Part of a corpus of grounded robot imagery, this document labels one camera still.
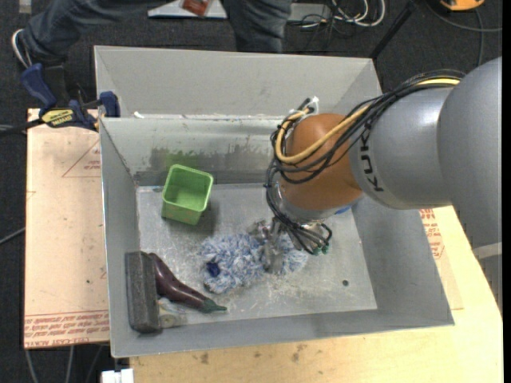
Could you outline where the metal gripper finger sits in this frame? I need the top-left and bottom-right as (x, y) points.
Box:
(247, 219), (274, 242)
(262, 237), (285, 274)

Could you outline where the blue and white fluffy cloth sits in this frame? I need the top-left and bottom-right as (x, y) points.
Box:
(197, 229), (309, 294)

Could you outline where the grey metal bin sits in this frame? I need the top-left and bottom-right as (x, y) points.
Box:
(94, 45), (455, 358)

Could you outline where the green square plastic cup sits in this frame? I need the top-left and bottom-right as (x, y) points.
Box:
(160, 164), (215, 226)

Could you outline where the purple toy eggplant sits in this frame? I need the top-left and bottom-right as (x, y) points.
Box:
(149, 252), (228, 314)

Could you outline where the small white object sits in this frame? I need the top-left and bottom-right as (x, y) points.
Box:
(158, 298), (188, 329)

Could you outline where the dark grey flat block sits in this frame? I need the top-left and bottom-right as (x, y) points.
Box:
(125, 251), (163, 334)

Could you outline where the brown cardboard board red print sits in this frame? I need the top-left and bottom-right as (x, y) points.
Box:
(23, 108), (465, 350)

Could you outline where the person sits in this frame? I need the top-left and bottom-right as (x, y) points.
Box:
(11, 0), (297, 69)

